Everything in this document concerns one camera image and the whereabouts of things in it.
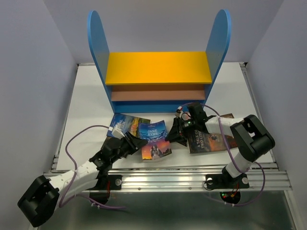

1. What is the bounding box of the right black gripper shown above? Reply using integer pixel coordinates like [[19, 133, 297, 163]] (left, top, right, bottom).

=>
[[164, 116, 197, 143]]

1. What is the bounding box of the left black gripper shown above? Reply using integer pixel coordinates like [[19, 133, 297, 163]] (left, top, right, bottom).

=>
[[110, 131, 147, 163]]

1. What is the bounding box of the Jane Eyre book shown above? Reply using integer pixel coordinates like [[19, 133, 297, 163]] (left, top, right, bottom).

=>
[[139, 120, 172, 162]]

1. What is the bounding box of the Animal Farm book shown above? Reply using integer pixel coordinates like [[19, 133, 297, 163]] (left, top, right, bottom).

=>
[[110, 113, 150, 138]]

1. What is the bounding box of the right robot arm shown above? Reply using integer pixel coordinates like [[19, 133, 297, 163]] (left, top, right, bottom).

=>
[[165, 102, 275, 190]]

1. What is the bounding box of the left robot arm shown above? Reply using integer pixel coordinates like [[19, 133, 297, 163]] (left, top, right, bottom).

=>
[[17, 132, 148, 227]]

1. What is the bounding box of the A Tale of Two Cities book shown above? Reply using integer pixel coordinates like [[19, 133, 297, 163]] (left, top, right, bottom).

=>
[[188, 130, 227, 154]]

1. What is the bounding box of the brown Edmund Burke book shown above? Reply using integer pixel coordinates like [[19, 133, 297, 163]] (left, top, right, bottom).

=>
[[220, 113, 234, 119]]

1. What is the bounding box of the blue wooden bookshelf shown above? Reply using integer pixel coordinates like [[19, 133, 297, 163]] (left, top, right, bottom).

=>
[[87, 9, 232, 113]]

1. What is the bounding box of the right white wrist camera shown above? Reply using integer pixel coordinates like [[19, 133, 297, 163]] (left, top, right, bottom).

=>
[[175, 106, 191, 120]]

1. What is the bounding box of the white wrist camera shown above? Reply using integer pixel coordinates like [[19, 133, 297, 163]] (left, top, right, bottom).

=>
[[175, 106, 191, 120], [108, 123, 125, 139]]

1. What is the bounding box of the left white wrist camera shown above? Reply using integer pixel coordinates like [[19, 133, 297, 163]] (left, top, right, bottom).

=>
[[108, 123, 125, 139]]

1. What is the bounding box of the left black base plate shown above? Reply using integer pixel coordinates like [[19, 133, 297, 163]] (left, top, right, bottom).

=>
[[89, 174, 122, 205]]

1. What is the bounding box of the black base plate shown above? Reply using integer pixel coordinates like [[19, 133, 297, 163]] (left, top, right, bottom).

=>
[[89, 174, 122, 205], [202, 174, 250, 206]]

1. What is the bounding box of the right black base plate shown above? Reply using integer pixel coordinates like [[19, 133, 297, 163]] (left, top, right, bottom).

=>
[[202, 174, 250, 206]]

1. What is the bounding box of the aluminium mounting rail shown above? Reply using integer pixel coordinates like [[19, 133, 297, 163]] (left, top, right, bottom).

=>
[[42, 170, 294, 192]]

